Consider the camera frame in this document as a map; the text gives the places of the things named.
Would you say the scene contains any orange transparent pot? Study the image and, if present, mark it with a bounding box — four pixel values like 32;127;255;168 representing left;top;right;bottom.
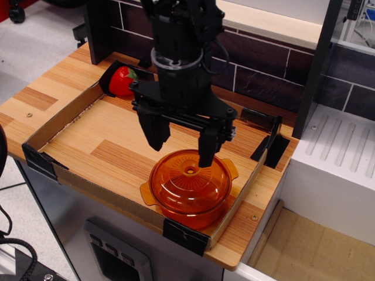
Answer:
139;158;240;231

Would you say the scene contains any orange transparent pot lid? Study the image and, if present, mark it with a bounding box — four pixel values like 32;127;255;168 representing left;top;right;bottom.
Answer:
149;149;239;214

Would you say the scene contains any dark grey shelf post left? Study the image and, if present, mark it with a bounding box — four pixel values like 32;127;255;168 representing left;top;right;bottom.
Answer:
83;0;114;65

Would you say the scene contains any dark grey shelf post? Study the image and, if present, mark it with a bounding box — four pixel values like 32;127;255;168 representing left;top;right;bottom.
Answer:
83;0;114;65
292;1;342;139

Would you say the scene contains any light wooden shelf board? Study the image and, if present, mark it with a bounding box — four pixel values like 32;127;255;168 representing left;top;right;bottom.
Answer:
216;1;322;50

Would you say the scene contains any black braided cable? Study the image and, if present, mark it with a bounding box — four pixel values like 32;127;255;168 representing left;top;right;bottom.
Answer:
0;204;39;281

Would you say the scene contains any black caster wheel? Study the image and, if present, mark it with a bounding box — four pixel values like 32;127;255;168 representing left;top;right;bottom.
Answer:
8;5;26;23

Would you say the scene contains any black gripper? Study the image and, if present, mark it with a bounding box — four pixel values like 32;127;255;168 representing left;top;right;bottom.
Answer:
130;51;237;168

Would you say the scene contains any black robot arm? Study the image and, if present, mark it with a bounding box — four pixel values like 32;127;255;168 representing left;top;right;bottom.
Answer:
130;1;237;167

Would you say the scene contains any red toy strawberry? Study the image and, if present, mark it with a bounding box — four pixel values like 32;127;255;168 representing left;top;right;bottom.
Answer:
108;66;139;96

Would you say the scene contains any dark grey shelf post right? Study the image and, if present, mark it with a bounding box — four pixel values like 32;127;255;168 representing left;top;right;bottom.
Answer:
292;1;342;139

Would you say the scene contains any white toy sink drainboard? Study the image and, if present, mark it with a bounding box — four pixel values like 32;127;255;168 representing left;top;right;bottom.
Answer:
281;105;374;245

